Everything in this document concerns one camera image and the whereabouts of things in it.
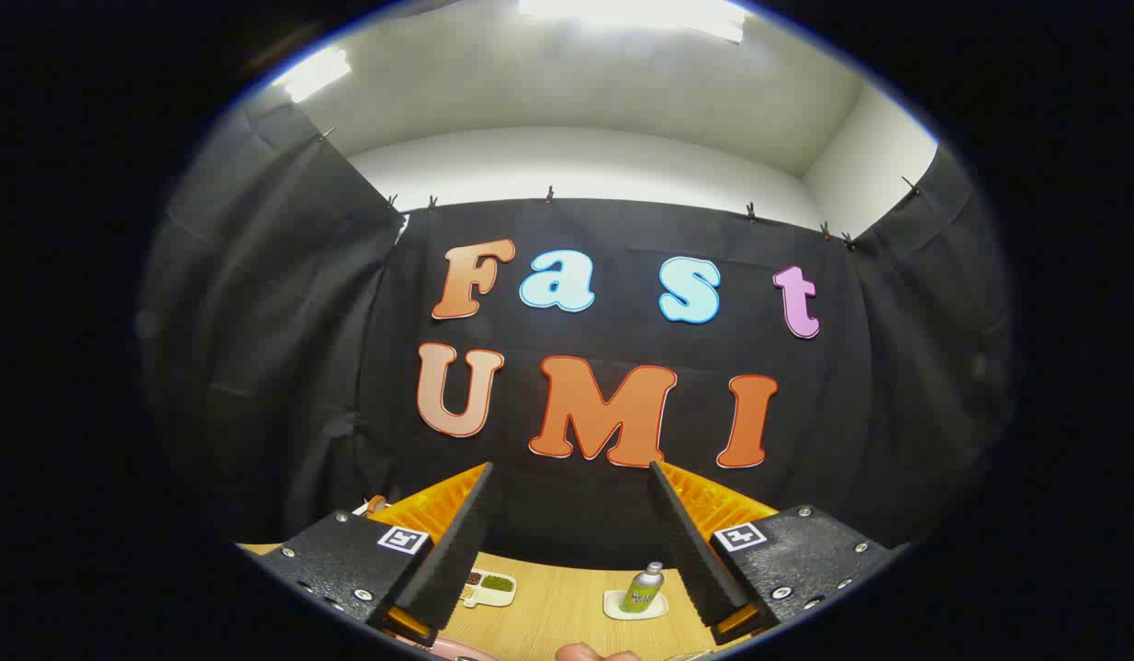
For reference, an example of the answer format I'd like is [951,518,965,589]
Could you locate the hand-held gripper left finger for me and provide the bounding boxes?
[254,462,494,649]

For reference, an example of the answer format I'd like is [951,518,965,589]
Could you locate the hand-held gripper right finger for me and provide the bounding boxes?
[647,461,898,646]

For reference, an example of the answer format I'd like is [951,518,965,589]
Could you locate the white divided snack dish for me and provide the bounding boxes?
[463,569,518,610]

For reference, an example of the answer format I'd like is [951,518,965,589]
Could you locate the green soda bottle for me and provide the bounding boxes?
[620,562,666,614]

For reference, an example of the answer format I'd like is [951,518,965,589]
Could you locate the pink plate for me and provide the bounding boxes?
[420,633,503,661]

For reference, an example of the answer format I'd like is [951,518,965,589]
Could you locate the white square coaster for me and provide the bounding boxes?
[603,589,669,622]

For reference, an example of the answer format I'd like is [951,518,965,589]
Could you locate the ceiling light panel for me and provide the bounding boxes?
[273,46,353,104]
[519,0,747,44]

